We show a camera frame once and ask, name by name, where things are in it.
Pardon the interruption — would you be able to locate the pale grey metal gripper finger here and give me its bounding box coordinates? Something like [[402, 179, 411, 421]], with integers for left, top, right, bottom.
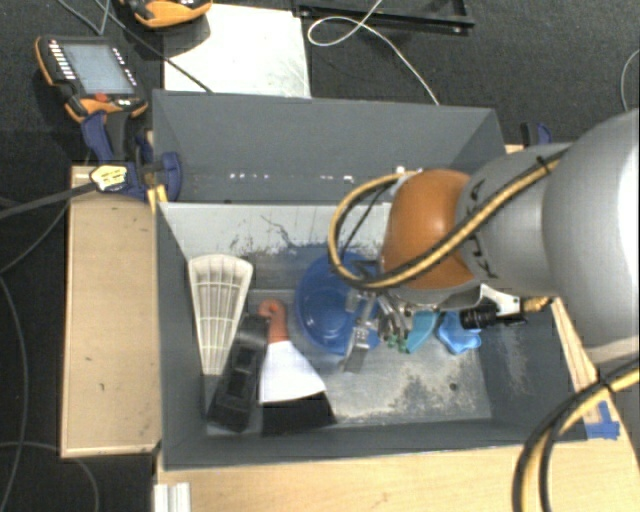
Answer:
[[342, 326, 372, 375], [346, 290, 377, 327]]

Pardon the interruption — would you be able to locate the light blue plastic piece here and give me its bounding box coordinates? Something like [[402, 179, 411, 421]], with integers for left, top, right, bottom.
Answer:
[[403, 308, 442, 355]]

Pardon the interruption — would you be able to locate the blue plastic bowl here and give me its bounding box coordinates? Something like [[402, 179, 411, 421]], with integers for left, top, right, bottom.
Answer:
[[293, 251, 387, 357]]

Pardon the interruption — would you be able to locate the blue toy piece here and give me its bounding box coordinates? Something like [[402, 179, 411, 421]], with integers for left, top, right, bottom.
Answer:
[[436, 309, 484, 357]]

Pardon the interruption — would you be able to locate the black rectangular box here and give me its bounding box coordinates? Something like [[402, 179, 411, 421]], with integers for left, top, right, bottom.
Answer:
[[205, 313, 272, 434]]

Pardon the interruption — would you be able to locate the grey metal bin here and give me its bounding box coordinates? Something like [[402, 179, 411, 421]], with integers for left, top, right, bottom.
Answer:
[[149, 88, 587, 471]]

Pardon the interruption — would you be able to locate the pale wood board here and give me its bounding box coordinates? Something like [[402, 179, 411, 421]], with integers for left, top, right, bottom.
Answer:
[[59, 164, 164, 459]]

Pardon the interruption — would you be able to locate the black cylinder on white bracket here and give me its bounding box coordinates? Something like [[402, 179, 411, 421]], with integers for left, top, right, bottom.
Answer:
[[458, 283, 553, 332]]

